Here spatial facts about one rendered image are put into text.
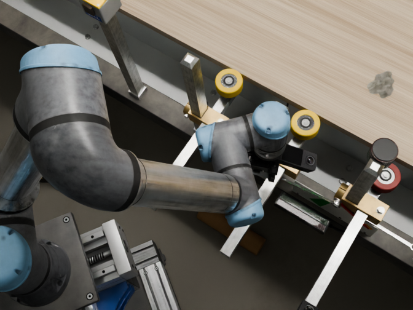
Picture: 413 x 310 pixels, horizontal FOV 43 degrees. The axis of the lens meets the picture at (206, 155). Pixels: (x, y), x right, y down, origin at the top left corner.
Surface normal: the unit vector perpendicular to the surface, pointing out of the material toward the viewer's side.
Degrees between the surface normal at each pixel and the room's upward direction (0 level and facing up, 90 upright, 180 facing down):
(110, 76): 0
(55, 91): 1
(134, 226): 0
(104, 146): 57
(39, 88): 19
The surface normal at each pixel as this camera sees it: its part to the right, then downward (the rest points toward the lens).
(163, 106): -0.07, -0.35
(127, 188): 0.69, 0.24
